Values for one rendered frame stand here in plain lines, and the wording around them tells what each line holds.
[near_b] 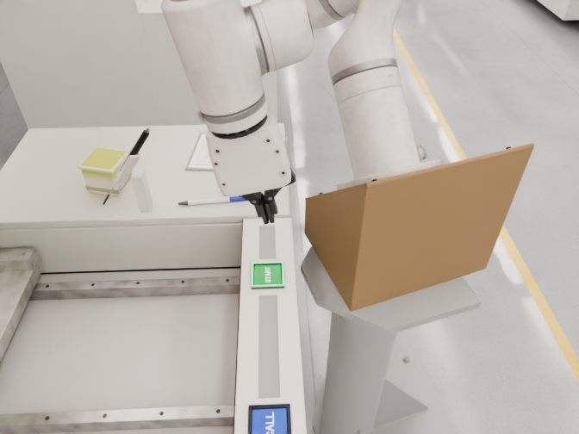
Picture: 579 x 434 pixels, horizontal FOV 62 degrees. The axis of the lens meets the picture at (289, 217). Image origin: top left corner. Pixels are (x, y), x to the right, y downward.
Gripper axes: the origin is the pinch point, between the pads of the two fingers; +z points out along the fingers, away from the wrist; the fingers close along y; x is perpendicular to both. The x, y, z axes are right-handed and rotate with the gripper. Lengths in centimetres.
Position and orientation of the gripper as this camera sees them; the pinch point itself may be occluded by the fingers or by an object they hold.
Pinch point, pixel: (266, 207)
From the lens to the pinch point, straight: 72.4
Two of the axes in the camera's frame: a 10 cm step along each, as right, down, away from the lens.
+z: 2.1, 7.3, 6.6
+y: 9.8, -1.8, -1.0
